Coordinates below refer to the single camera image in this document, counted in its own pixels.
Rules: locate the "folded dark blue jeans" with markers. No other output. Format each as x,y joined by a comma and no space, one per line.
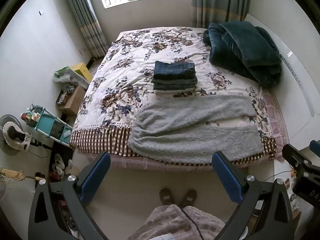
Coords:
173,68

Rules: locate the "grey striped curtain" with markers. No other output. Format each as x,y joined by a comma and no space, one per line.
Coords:
217,0
85,17

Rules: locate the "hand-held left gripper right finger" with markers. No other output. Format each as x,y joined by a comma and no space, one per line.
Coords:
227,180

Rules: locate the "person's plaid pajama legs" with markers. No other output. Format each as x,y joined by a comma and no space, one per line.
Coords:
165,222

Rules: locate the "dark red shoes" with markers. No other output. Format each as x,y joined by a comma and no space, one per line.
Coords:
53,175

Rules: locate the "white shoes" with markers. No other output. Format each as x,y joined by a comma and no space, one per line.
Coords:
61,163

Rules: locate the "yellow box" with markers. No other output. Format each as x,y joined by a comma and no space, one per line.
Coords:
83,71

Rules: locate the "beige cloth-wrapped pole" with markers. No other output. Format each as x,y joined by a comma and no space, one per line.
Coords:
12,173

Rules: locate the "green white plastic bag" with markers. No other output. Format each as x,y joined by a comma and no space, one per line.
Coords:
61,73

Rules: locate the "standing fan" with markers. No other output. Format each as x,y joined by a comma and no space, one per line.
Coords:
11,135

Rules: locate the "dark green blanket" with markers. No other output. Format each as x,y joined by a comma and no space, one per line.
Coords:
240,47

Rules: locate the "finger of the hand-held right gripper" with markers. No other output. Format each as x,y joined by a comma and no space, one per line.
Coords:
315,147
292,153

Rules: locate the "white headboard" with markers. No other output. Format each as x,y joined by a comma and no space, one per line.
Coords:
300,85

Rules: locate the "floral bedsheet with checked border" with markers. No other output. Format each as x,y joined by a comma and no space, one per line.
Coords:
130,55

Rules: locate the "clear plastic box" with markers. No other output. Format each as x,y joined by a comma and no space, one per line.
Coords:
78,80

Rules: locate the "grey fleece blanket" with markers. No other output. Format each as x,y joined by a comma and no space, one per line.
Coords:
175,120

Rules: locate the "person's right brown slipper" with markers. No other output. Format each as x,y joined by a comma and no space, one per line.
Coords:
188,197

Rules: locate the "cardboard box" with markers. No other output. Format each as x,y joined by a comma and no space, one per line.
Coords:
75,101

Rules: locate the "person's left brown slipper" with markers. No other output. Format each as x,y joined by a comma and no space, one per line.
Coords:
168,196

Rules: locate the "person's brown slipper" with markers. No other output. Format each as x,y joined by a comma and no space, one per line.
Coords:
168,196
188,197

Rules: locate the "folded grey-blue jeans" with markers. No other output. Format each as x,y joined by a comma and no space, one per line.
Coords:
175,84

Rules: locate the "teal shelf cart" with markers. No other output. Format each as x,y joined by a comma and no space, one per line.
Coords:
46,123

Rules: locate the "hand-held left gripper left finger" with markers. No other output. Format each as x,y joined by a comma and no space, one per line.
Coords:
96,177

